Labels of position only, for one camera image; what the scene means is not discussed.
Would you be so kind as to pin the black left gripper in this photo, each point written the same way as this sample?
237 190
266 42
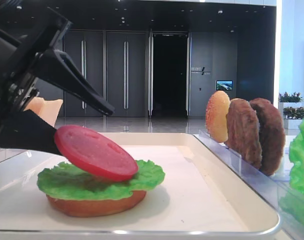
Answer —
23 62

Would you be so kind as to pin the clear rack rail for patties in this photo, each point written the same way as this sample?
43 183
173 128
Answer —
252 175

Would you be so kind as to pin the wall display screen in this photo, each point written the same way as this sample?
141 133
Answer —
224 85

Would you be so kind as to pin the green lettuce on bun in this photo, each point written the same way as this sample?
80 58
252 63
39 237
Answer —
67 182

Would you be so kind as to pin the red tomato slice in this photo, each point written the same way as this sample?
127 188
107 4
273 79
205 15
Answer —
94 153

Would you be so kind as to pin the brown meat patty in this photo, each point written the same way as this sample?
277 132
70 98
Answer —
243 132
271 135

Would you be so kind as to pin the bun bottom half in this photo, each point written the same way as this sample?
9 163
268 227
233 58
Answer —
96 208

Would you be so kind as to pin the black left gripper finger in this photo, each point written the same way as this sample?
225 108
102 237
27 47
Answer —
27 131

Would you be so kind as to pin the white planter with flowers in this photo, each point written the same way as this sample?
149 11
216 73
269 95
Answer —
291 108

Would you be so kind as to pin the clear rack rail for lettuce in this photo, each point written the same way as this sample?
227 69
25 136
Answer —
290 205

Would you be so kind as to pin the white serving tray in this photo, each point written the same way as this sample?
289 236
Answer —
201 198

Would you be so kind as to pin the sesame bun top half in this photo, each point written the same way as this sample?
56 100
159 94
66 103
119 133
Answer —
215 116

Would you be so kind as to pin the green lettuce leaf in rack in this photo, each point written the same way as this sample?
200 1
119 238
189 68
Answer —
296 156

